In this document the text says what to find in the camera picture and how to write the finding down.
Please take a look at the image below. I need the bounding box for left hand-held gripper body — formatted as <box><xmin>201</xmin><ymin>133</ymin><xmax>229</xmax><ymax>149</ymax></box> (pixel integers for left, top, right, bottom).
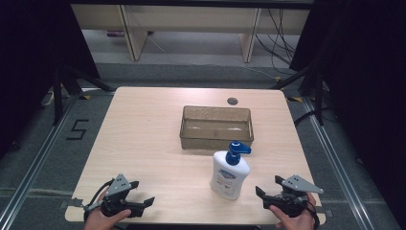
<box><xmin>99</xmin><ymin>172</ymin><xmax>145</xmax><ymax>219</ymax></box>

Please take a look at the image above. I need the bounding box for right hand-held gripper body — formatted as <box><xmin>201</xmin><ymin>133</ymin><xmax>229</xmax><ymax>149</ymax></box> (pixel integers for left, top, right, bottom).
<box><xmin>261</xmin><ymin>174</ymin><xmax>325</xmax><ymax>219</ymax></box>

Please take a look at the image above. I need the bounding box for white bottle with blue pump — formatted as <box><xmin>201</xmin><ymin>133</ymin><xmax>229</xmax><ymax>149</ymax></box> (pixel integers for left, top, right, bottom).
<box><xmin>209</xmin><ymin>140</ymin><xmax>253</xmax><ymax>201</ymax></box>

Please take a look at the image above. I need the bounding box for clear brown plastic box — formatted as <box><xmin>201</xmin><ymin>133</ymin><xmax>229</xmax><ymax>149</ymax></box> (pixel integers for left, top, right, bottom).
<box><xmin>178</xmin><ymin>104</ymin><xmax>256</xmax><ymax>150</ymax></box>

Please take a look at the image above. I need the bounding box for person's right hand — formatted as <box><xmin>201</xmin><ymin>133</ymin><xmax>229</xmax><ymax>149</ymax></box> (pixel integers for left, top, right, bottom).
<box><xmin>268</xmin><ymin>192</ymin><xmax>318</xmax><ymax>230</ymax></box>

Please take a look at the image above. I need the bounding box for person's left hand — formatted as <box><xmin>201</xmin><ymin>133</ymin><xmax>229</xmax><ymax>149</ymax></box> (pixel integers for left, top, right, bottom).
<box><xmin>83</xmin><ymin>187</ymin><xmax>132</xmax><ymax>230</ymax></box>

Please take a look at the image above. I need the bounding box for black metal stand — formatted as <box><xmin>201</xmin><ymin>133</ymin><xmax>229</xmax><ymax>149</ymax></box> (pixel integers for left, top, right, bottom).
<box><xmin>270</xmin><ymin>62</ymin><xmax>326</xmax><ymax>127</ymax></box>
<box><xmin>52</xmin><ymin>62</ymin><xmax>117</xmax><ymax>127</ymax></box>

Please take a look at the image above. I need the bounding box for black curtain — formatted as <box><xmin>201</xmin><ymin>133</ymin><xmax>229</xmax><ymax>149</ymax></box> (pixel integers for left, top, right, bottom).
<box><xmin>288</xmin><ymin>0</ymin><xmax>406</xmax><ymax>222</ymax></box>
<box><xmin>0</xmin><ymin>0</ymin><xmax>101</xmax><ymax>161</ymax></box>

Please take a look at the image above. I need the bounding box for white desk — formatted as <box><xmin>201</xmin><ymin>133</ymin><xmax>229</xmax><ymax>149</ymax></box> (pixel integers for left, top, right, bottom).
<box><xmin>70</xmin><ymin>3</ymin><xmax>311</xmax><ymax>64</ymax></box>

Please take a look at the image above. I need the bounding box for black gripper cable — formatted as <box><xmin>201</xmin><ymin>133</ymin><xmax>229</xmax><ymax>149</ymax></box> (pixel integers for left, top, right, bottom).
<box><xmin>82</xmin><ymin>178</ymin><xmax>116</xmax><ymax>222</ymax></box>

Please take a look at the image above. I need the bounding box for metal floor rail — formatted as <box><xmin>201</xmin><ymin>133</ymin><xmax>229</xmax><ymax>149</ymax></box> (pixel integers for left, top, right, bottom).
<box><xmin>301</xmin><ymin>96</ymin><xmax>378</xmax><ymax>230</ymax></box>
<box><xmin>0</xmin><ymin>93</ymin><xmax>80</xmax><ymax>230</ymax></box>

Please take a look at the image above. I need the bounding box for black floor cable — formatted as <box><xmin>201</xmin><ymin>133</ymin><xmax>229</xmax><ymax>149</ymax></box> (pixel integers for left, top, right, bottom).
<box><xmin>293</xmin><ymin>108</ymin><xmax>321</xmax><ymax>127</ymax></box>

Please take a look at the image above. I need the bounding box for white floor cable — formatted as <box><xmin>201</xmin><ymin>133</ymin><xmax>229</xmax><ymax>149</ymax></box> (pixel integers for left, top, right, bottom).
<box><xmin>237</xmin><ymin>63</ymin><xmax>280</xmax><ymax>81</ymax></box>

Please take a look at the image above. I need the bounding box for bundle of black cables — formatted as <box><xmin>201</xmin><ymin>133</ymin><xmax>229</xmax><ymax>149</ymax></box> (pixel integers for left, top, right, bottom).
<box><xmin>254</xmin><ymin>8</ymin><xmax>299</xmax><ymax>77</ymax></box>

